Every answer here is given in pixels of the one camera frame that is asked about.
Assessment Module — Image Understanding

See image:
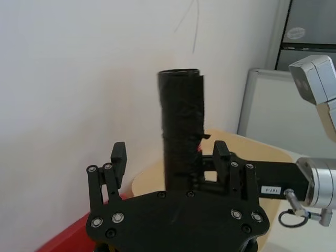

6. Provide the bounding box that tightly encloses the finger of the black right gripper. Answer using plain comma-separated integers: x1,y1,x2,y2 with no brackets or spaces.
193,154,227,196

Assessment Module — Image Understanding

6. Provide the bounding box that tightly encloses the thin dark cable silver plug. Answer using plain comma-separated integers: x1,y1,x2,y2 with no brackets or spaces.
278,188,322,229

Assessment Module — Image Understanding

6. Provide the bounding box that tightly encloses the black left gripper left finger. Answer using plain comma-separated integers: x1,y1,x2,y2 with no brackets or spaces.
86,141,129,212

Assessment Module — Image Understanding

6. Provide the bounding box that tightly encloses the grey metal cabinet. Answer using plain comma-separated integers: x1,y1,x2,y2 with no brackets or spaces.
264,0,336,72

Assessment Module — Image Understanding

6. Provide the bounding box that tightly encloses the black cylinder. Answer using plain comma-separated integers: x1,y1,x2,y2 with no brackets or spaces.
156,68,205,192

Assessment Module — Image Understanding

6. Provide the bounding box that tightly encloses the red plastic object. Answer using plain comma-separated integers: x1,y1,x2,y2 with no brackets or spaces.
33,193,127,252

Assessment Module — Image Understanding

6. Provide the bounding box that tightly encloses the white framed board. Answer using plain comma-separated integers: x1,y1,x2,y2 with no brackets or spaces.
237,67,336,159

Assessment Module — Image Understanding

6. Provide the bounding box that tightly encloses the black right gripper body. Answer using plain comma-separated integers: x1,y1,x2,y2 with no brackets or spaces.
229,153,308,202

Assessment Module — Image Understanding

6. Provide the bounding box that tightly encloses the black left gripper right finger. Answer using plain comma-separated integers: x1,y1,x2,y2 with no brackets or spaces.
212,140,259,202

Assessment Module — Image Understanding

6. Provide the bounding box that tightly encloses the pale wooden round seat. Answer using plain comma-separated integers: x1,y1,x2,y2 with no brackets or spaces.
131,128,294,252

